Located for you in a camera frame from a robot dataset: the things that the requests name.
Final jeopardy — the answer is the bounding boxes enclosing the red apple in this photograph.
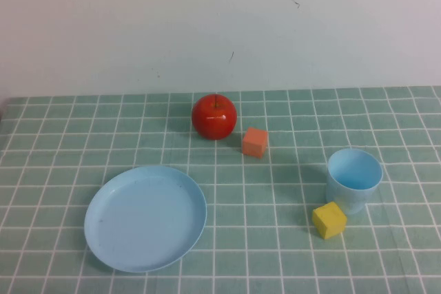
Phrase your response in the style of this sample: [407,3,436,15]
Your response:
[191,94,238,141]

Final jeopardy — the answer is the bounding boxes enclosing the orange foam cube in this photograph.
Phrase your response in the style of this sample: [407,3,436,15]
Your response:
[241,127,269,158]

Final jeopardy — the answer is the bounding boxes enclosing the light blue plastic plate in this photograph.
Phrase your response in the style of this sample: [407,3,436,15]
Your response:
[83,165,208,273]

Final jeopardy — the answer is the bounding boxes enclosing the light blue plastic cup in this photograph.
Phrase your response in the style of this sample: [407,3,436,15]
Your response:
[326,148,384,216]

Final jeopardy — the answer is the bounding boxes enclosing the yellow foam cube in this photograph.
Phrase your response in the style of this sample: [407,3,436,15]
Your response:
[311,200,348,240]

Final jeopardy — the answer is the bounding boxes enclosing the green checked tablecloth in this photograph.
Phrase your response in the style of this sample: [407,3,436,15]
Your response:
[0,86,441,294]

